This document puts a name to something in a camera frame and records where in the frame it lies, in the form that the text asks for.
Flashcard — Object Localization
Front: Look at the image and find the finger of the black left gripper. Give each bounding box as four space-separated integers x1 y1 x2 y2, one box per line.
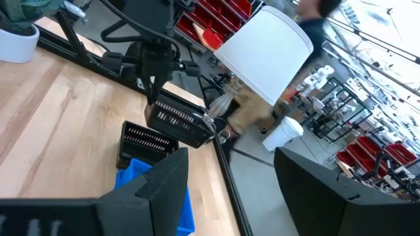
153 77 170 99
143 77 154 106

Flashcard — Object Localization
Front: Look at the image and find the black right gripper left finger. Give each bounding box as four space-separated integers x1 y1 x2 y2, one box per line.
0 147 190 236

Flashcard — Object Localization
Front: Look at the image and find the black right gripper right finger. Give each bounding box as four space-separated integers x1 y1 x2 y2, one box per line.
274 147 420 236

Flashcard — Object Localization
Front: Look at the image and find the blue plastic slotted basket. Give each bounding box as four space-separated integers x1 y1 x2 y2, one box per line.
114 158 196 236

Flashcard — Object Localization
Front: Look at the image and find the black plastic slotted basket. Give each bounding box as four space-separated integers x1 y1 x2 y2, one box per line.
116 120 180 170
144 94 227 149

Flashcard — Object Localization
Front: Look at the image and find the red storage bin rack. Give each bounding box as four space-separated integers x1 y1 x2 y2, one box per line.
336 136 419 178
173 0 263 52

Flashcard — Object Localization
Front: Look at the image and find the white trash bin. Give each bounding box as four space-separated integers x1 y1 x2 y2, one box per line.
261 116 305 152

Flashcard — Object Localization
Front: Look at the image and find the table lamp with white shade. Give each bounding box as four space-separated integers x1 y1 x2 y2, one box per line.
205 5 314 145

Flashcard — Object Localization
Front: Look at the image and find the white plastic figure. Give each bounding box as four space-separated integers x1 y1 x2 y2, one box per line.
303 64 335 98

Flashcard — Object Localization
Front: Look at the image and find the potted plant in white pot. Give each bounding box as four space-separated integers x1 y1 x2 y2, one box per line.
0 0 65 64

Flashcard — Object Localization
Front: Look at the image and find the person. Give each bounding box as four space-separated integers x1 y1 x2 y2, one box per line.
224 0 344 138

